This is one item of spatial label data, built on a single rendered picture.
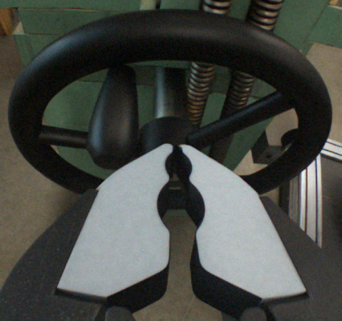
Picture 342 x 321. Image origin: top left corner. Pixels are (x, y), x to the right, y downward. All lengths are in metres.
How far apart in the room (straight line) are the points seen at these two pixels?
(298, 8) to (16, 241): 1.09
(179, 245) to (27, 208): 0.61
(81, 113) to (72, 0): 0.23
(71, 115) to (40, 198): 0.67
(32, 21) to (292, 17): 0.31
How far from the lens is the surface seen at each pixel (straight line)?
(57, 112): 0.53
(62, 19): 0.38
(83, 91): 0.47
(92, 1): 0.35
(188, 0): 0.23
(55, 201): 1.13
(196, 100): 0.28
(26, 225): 1.13
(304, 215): 1.02
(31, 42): 0.42
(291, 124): 0.61
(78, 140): 0.24
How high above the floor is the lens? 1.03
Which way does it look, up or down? 59 degrees down
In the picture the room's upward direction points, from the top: 15 degrees clockwise
